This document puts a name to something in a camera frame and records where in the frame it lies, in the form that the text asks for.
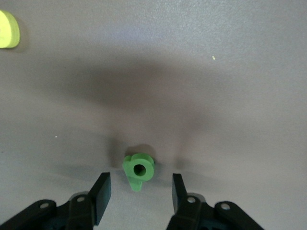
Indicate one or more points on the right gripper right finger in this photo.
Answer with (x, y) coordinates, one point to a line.
(180, 198)

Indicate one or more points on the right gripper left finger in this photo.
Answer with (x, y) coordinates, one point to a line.
(100, 198)

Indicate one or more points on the green letter p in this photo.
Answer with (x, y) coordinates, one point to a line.
(130, 167)

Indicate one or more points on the yellow letter u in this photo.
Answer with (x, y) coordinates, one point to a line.
(9, 33)

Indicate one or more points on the brown table cover sheet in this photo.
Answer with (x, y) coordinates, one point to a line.
(168, 72)

